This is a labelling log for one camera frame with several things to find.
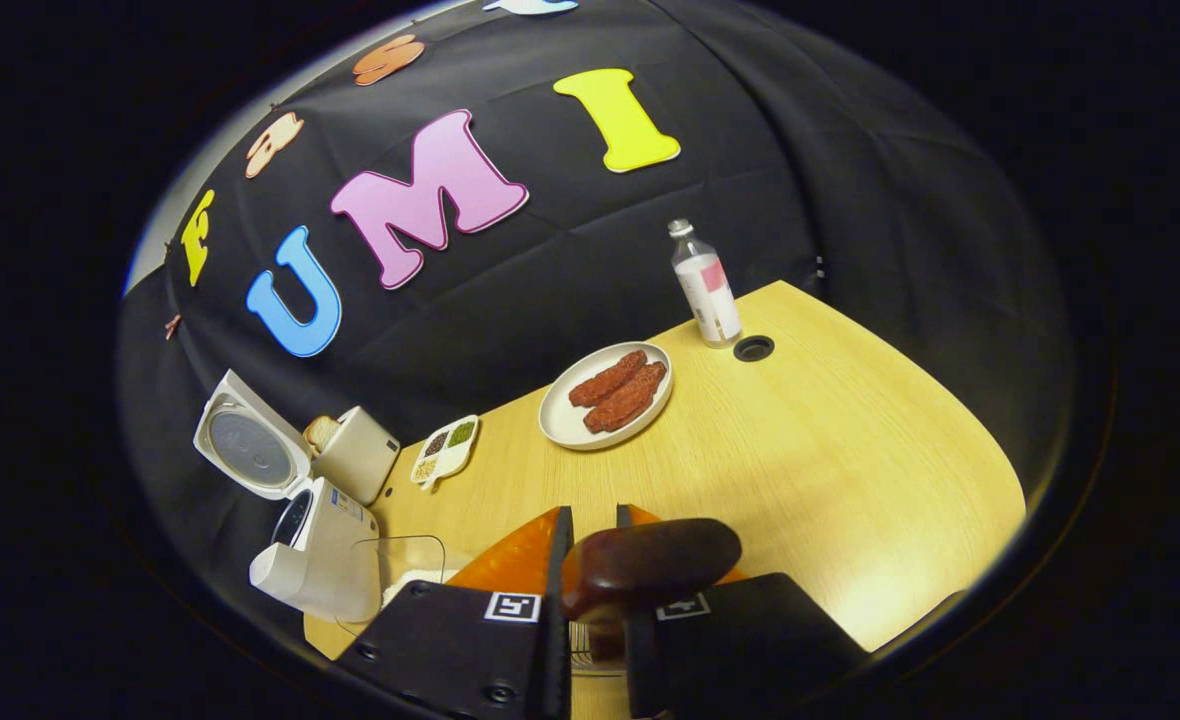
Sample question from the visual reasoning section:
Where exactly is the white rice cooker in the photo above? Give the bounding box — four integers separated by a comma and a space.
193, 370, 383, 623

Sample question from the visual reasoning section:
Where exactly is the clear bottle with pink label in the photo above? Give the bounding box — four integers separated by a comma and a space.
667, 218, 744, 349

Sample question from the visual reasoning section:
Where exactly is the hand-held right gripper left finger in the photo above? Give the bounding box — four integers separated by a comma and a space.
335, 505, 576, 720

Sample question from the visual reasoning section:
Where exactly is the black backdrop cloth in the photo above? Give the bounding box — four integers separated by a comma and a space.
115, 0, 1071, 561

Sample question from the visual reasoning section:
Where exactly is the red meat patty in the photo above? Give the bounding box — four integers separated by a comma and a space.
568, 350, 649, 408
583, 361, 668, 434

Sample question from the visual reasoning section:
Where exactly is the brown wooden spoon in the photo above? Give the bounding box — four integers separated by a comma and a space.
562, 518, 743, 663

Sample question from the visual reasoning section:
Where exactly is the white round plate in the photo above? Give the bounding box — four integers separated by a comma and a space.
538, 342, 674, 451

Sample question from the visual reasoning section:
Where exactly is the white divided dish of grains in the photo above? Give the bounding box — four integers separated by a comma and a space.
410, 414, 480, 493

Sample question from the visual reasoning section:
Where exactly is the clear container of white rice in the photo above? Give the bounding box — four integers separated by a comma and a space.
335, 535, 476, 641

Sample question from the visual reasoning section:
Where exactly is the white toaster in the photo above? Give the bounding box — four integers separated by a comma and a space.
302, 405, 401, 506

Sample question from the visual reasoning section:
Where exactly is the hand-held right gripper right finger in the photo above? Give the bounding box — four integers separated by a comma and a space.
615, 503, 871, 720

